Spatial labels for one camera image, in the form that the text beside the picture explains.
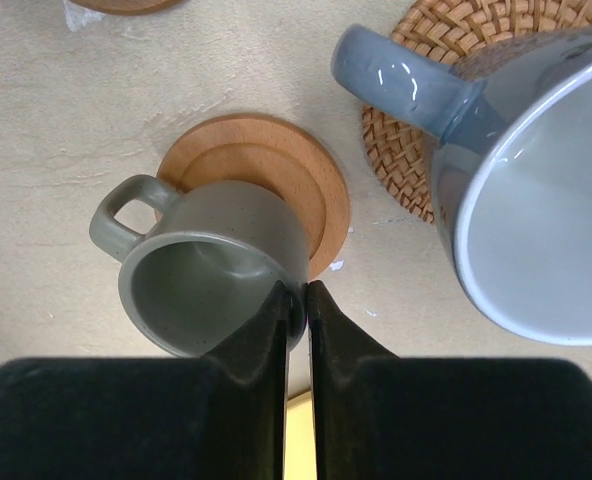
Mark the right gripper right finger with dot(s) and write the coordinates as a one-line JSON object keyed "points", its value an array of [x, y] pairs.
{"points": [[381, 416]]}

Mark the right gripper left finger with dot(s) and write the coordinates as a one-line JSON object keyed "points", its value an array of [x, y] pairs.
{"points": [[217, 416]]}

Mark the small grey cup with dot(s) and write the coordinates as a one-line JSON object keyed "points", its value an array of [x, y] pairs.
{"points": [[196, 266]]}

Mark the plain orange front coaster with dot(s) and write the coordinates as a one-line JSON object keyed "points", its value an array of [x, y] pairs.
{"points": [[277, 155]]}

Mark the plain orange coaster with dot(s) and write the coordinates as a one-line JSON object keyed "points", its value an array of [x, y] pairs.
{"points": [[277, 155], [127, 7]]}

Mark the grey handled mug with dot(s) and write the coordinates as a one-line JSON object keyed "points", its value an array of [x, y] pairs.
{"points": [[509, 164]]}

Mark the yellow tray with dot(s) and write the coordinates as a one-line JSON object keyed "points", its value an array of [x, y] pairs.
{"points": [[300, 453]]}

